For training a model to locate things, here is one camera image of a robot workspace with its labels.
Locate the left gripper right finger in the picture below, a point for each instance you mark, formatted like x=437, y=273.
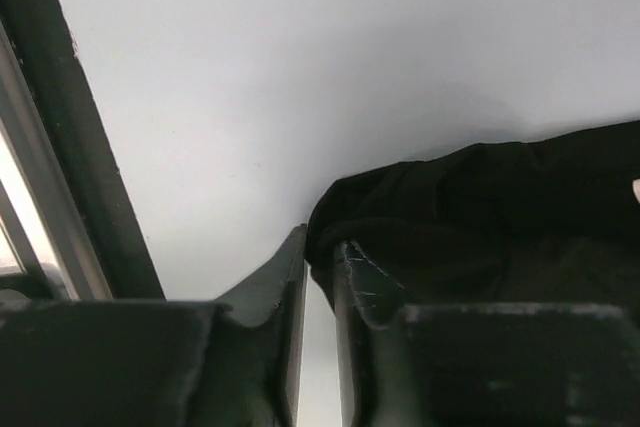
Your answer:
x=403, y=363

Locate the aluminium front rail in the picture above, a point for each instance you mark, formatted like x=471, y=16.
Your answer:
x=43, y=239

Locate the black printed t-shirt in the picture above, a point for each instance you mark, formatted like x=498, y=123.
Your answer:
x=548, y=221

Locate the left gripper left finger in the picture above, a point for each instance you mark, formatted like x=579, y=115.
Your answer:
x=232, y=361

